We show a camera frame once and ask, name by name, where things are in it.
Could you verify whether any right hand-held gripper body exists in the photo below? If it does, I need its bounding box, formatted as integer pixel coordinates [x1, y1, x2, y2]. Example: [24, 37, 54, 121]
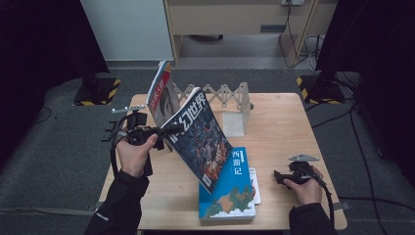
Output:
[286, 154, 321, 187]

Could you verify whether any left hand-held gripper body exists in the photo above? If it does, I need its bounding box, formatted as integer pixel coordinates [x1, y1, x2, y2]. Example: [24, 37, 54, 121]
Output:
[111, 104, 165, 151]

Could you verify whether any white caterpillar picture book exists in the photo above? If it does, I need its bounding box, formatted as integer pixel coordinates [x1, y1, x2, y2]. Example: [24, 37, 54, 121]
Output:
[248, 166, 262, 206]

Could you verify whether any dark illustrated magazine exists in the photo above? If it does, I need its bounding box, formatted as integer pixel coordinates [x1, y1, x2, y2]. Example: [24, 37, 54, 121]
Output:
[160, 86, 234, 195]

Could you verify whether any portrait cover magazine red title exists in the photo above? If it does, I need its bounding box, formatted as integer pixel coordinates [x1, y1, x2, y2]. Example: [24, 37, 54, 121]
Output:
[146, 60, 182, 129]

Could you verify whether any blue paperback book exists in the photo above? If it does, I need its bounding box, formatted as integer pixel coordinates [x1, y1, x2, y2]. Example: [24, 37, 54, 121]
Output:
[198, 146, 257, 226]

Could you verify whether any grey expandable metal book rack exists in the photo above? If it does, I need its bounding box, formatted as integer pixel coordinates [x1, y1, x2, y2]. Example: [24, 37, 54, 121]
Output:
[170, 81, 254, 138]

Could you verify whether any person's right hand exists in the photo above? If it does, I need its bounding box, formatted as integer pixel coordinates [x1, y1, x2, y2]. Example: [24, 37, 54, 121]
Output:
[283, 165, 325, 206]

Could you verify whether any person's left hand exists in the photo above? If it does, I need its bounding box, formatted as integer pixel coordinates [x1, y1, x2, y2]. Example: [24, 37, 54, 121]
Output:
[115, 132, 160, 179]

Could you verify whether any grey tape piece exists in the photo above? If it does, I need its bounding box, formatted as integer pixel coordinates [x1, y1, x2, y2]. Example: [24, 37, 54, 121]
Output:
[332, 201, 350, 212]
[87, 201, 107, 212]

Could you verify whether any black stand base striped edge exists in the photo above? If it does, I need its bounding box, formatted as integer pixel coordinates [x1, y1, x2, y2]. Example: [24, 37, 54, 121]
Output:
[72, 76, 121, 107]
[296, 73, 346, 106]

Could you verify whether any white cabinet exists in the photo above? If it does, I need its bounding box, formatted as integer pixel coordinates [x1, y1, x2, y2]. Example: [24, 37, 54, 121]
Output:
[79, 0, 174, 63]

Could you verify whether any light wooden desk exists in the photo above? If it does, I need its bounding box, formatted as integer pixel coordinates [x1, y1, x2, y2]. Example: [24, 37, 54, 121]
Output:
[162, 0, 339, 68]

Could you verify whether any black curtain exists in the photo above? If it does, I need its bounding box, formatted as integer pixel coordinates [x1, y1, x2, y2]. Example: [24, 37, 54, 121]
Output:
[314, 0, 415, 179]
[0, 0, 111, 170]

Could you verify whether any left hand-held gripper cable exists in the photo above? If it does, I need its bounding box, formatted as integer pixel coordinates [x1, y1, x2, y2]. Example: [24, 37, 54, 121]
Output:
[109, 113, 131, 177]

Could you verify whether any hand-held gripper cable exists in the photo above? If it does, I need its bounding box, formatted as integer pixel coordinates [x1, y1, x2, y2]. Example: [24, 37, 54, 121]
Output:
[306, 169, 336, 226]
[109, 113, 131, 177]

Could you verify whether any right hand-held gripper cable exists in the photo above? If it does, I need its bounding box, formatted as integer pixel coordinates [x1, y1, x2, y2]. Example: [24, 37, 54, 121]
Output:
[306, 169, 336, 226]

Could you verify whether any long black floor cable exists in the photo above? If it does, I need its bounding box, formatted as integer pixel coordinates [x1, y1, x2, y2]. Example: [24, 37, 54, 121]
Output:
[348, 104, 381, 235]

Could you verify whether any thin black floor cable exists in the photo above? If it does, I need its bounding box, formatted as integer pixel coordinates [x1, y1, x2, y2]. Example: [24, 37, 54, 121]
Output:
[33, 107, 53, 125]

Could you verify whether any black hanging power cable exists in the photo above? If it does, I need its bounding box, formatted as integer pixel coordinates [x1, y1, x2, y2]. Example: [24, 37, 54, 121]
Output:
[278, 3, 319, 70]

